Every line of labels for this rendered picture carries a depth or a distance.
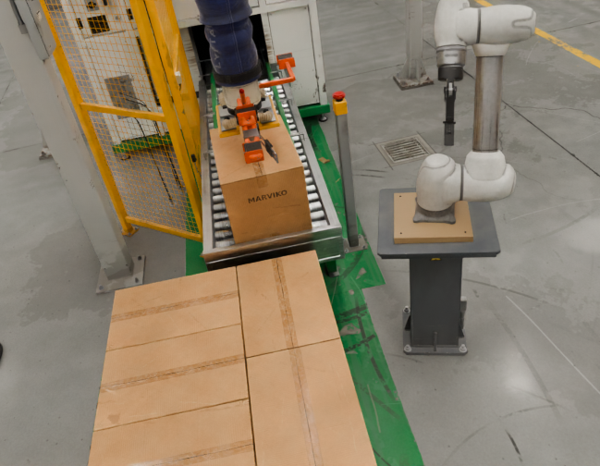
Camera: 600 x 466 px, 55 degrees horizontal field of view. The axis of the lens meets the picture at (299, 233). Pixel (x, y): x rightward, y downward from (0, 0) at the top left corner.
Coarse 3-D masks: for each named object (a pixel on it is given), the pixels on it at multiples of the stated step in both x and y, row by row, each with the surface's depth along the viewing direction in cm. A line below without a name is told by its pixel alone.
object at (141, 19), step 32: (96, 0) 296; (64, 64) 338; (128, 64) 313; (160, 64) 302; (160, 96) 312; (96, 128) 362; (128, 128) 346; (96, 160) 378; (128, 192) 387; (192, 192) 348; (128, 224) 410
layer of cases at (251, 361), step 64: (128, 320) 261; (192, 320) 255; (256, 320) 250; (320, 320) 245; (128, 384) 231; (192, 384) 227; (256, 384) 222; (320, 384) 218; (128, 448) 207; (192, 448) 204; (256, 448) 200; (320, 448) 197
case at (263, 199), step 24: (216, 144) 298; (240, 144) 295; (288, 144) 288; (240, 168) 275; (264, 168) 272; (288, 168) 269; (240, 192) 271; (264, 192) 274; (288, 192) 277; (240, 216) 279; (264, 216) 282; (288, 216) 285; (240, 240) 287
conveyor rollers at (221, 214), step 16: (208, 96) 455; (272, 96) 436; (208, 112) 434; (288, 112) 414; (304, 160) 357; (224, 208) 326; (320, 208) 314; (224, 224) 311; (320, 224) 299; (224, 240) 298
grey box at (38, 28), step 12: (24, 0) 264; (36, 0) 278; (24, 12) 267; (36, 12) 274; (36, 24) 272; (48, 24) 288; (36, 36) 274; (48, 36) 285; (36, 48) 277; (48, 48) 281
